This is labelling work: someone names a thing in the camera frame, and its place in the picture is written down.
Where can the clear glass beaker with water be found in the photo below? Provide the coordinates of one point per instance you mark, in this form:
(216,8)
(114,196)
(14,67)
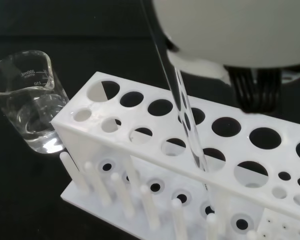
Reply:
(40,125)

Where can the black bench cloth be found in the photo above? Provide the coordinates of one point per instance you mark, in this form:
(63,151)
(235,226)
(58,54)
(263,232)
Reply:
(65,25)

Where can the white test tube rack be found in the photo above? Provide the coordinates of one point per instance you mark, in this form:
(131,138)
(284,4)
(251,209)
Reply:
(72,135)

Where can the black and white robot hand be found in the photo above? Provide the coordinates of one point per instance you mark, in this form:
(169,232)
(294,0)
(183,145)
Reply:
(227,32)

